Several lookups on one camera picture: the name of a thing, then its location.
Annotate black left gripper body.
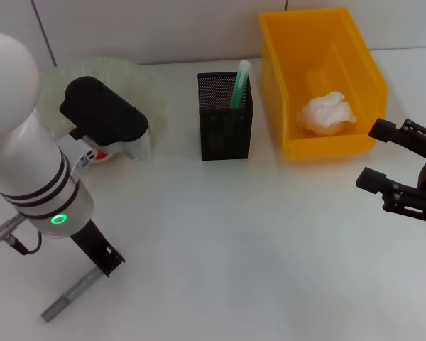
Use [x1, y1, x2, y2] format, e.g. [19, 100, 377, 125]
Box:
[70, 219, 126, 275]

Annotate grey marker pen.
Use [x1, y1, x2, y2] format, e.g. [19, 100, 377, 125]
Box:
[40, 266, 104, 323]

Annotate white paper ball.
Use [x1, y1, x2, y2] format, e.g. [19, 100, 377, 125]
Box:
[296, 90, 358, 136]

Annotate red-orange toy orange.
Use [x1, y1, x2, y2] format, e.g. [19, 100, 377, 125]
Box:
[69, 129, 111, 161]

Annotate mint green pen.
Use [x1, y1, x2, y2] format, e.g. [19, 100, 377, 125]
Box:
[229, 60, 251, 109]

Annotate black mesh pen holder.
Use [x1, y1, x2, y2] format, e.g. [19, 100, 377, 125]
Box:
[197, 71, 253, 161]

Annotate green glass fruit plate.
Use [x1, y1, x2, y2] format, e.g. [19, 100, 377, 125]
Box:
[38, 56, 170, 163]

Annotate left gripper silver plug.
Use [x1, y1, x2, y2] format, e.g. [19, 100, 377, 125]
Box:
[0, 213, 25, 243]

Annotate yellow plastic bin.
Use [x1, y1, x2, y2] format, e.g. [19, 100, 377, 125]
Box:
[258, 6, 391, 159]

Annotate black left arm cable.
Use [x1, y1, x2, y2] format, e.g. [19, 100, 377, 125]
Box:
[10, 230, 43, 256]

